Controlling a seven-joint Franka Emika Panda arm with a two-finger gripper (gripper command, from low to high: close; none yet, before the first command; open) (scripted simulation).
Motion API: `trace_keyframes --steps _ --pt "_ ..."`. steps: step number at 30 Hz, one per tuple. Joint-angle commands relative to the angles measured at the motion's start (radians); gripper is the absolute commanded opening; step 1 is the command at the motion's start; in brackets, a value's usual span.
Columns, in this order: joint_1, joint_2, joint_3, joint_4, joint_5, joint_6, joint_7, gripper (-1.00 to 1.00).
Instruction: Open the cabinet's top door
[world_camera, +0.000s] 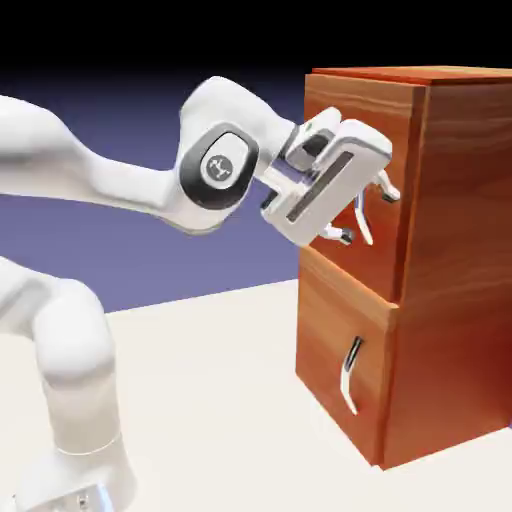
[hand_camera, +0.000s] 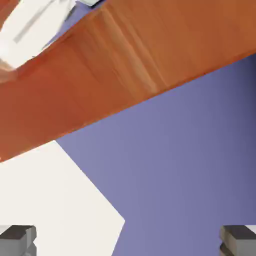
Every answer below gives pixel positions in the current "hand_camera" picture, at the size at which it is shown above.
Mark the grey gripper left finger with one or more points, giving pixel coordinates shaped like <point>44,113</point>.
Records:
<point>14,240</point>

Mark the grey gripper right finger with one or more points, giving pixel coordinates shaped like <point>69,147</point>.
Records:
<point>240,242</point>

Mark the white painted cabinet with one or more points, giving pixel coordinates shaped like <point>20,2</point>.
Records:
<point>50,200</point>

